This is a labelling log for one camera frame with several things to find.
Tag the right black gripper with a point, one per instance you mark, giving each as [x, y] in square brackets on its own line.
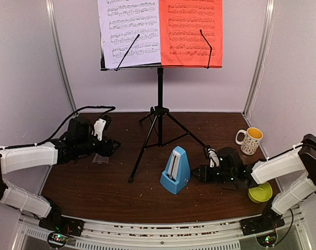
[204, 176]

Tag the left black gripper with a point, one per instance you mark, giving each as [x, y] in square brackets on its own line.
[106, 150]

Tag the blue metronome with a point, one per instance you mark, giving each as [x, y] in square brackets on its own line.
[177, 172]

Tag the clear metronome front cover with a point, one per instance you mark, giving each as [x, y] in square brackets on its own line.
[98, 159]

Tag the black music stand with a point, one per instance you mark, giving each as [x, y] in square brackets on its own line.
[158, 112]

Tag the red sheet music page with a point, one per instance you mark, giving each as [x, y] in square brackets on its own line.
[191, 33]

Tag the lavender sheet music page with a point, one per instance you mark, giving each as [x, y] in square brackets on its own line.
[130, 33]

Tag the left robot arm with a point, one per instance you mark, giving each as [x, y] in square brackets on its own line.
[81, 139]

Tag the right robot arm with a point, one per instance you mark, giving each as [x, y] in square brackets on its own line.
[226, 165]

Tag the white mug orange inside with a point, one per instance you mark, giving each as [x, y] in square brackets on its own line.
[251, 140]

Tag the yellow-green bowl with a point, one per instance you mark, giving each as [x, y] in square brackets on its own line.
[261, 193]

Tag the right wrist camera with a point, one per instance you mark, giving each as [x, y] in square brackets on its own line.
[211, 155]

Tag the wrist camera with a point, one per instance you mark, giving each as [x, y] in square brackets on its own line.
[211, 155]
[100, 125]

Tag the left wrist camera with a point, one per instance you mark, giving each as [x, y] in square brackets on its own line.
[100, 125]

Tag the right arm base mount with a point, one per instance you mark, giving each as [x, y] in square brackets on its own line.
[264, 228]

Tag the front aluminium rail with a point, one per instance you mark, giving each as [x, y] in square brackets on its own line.
[219, 234]

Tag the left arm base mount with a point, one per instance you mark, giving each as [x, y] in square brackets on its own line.
[61, 233]

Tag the left aluminium frame post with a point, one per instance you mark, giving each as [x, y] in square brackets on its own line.
[60, 59]

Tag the aluminium frame post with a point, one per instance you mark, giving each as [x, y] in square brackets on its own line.
[264, 45]
[60, 59]

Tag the right aluminium frame post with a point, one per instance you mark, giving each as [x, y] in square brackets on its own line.
[264, 45]

